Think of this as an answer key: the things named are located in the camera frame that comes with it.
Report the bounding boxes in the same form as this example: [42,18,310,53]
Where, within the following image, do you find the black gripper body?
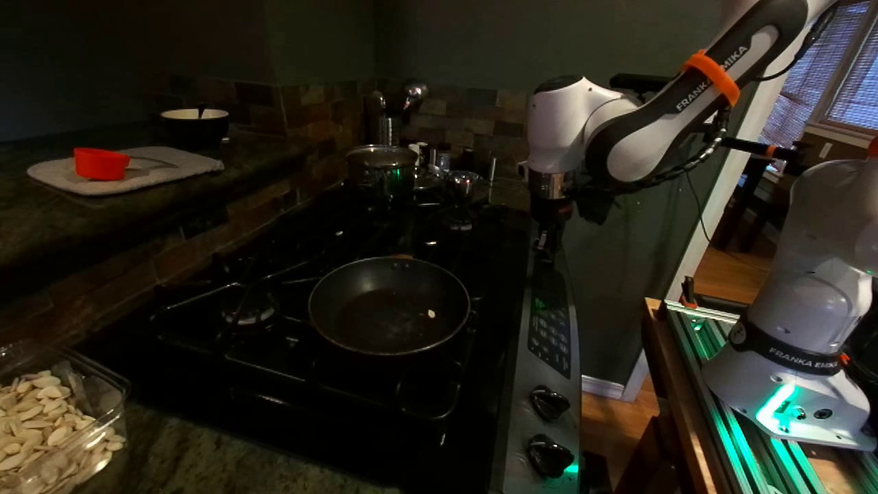
[527,193,579,244]

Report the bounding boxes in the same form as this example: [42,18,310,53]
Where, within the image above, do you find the stove button control panel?
[527,259,579,380]

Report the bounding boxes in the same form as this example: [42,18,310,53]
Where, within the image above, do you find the black stove knob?
[527,383,575,427]
[524,431,579,480]

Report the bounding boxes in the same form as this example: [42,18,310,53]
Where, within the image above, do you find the black gas stove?
[90,188,587,494]

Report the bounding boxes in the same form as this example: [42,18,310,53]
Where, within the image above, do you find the shiny steel kettle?
[410,141,489,210]

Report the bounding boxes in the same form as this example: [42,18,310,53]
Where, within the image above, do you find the black frying pan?
[306,252,474,359]

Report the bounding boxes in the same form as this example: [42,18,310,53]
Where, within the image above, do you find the steel pot with lid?
[343,143,421,196]

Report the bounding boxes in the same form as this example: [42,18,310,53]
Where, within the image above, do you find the steel ladle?
[398,82,430,119]

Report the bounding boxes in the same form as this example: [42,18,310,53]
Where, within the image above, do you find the steel utensil holder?
[370,114,406,150]

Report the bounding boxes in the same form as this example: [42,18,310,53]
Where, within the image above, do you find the robot mounting cart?
[639,298,878,494]

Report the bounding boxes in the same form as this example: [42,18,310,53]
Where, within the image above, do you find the black rod with orange mark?
[723,133,805,162]

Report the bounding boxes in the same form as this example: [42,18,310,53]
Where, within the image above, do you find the round gas burner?
[218,287,280,331]

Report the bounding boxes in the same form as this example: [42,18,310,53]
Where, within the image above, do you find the window with white blinds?
[764,0,878,152]

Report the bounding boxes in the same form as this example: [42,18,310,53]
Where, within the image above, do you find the black bowl white inside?
[160,106,234,152]

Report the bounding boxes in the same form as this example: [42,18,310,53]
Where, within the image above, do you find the white cutting board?
[26,143,229,200]

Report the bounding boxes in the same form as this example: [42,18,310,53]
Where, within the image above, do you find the red measuring cup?
[72,147,136,185]

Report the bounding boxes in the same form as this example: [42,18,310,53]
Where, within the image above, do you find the clear glass container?
[0,350,136,494]

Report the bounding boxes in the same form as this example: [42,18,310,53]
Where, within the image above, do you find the pale sliced food pieces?
[0,368,130,494]

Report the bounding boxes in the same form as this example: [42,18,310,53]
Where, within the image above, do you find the white door frame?
[664,81,802,305]

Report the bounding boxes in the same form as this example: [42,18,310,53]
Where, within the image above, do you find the orange arm strap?
[680,47,743,110]

